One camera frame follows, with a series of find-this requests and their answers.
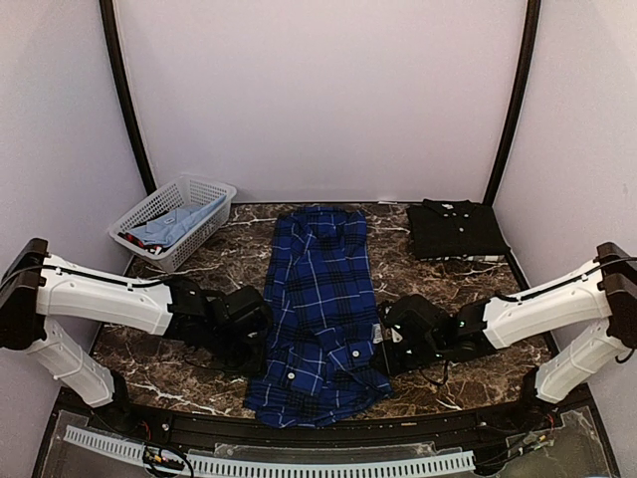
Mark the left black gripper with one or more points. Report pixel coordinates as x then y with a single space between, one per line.
255 366

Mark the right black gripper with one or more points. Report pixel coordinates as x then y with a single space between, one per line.
389 365

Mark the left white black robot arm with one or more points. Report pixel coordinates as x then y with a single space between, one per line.
39 286

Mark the white slotted cable duct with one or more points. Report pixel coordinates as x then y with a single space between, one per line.
227 460

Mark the left black frame post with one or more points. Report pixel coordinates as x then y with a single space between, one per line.
118 72

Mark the folded black shirt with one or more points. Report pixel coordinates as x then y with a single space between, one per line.
466 230

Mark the blue plaid long sleeve shirt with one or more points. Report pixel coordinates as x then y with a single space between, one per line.
318 285

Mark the black frame post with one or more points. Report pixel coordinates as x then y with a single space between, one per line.
515 103
118 72

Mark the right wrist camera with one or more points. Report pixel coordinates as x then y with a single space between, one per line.
387 330

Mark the light blue shirt in basket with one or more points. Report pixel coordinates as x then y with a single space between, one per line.
167 229

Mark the red black garment in basket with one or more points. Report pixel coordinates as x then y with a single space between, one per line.
153 249

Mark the white plastic mesh basket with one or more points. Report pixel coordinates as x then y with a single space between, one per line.
182 191

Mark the right black frame post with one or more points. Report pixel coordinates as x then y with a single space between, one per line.
515 103

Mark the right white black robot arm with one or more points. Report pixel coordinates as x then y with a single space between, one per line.
601 293

